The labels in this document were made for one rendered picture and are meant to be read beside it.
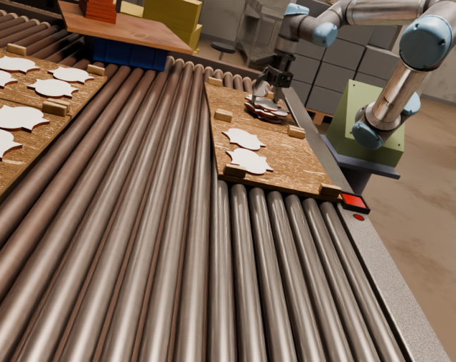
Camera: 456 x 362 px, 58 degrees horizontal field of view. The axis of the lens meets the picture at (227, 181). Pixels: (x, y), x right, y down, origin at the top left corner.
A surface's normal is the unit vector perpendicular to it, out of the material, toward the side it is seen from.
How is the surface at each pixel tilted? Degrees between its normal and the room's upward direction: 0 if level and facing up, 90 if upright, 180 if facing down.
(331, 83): 90
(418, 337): 0
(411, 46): 117
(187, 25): 90
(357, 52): 90
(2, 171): 0
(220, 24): 90
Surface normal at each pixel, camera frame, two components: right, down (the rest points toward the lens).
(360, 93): 0.23, -0.26
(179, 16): -0.04, 0.46
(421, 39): -0.69, 0.56
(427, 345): 0.27, -0.85
